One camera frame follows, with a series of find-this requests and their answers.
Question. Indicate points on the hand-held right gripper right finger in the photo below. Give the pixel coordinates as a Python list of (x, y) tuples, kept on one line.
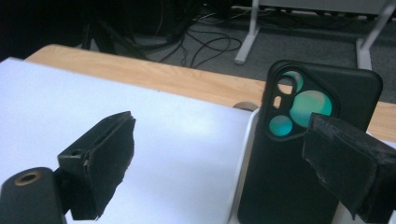
[(348, 158)]

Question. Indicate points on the white metal stand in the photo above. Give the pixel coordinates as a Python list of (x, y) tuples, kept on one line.
[(249, 40)]

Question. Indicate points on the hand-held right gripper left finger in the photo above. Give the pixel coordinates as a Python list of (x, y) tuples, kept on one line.
[(102, 161)]

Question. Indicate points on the black stand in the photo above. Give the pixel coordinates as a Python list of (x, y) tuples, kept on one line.
[(106, 40)]

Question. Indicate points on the black phone case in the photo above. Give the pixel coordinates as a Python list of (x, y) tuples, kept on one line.
[(280, 180)]

